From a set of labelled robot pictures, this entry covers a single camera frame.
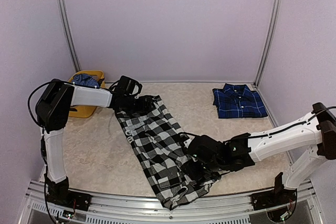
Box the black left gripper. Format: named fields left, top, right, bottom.
left=123, top=95, right=155, bottom=115

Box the yellow plastic basket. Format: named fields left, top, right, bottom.
left=69, top=70, right=106, bottom=119

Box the black white checked shirt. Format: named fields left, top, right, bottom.
left=115, top=95, right=217, bottom=210

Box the blue plaid shirt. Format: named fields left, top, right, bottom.
left=212, top=83, right=268, bottom=119

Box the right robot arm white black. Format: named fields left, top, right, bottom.
left=180, top=102, right=335, bottom=210

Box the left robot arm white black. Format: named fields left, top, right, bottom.
left=31, top=76, right=154, bottom=211

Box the blue gingham crumpled shirt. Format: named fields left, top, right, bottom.
left=70, top=73, right=101, bottom=88

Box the aluminium front rail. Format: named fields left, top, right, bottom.
left=19, top=179, right=323, bottom=224

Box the left aluminium frame post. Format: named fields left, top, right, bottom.
left=57, top=0, right=81, bottom=72

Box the aluminium frame post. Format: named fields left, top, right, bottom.
left=57, top=0, right=81, bottom=72
left=254, top=0, right=281, bottom=89

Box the right aluminium frame post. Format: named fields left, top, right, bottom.
left=254, top=0, right=281, bottom=89

